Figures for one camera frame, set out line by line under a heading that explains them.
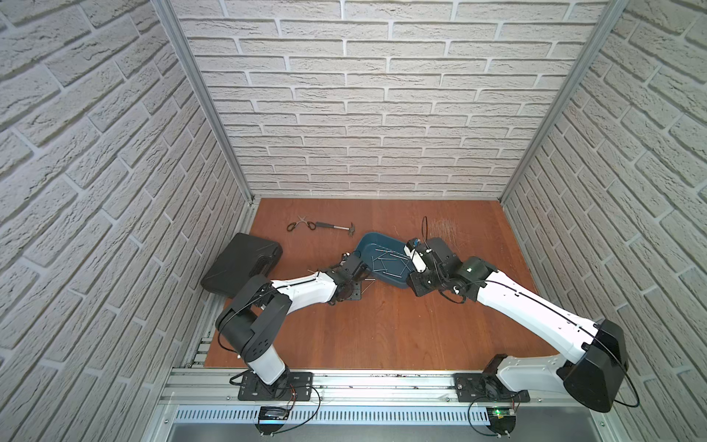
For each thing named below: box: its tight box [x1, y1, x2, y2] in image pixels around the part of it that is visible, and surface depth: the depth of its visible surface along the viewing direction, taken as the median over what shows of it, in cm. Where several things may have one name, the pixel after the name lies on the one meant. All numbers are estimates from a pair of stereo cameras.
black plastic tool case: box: [200, 232, 283, 299], surface depth 96 cm
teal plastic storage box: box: [358, 232, 417, 290], surface depth 102 cm
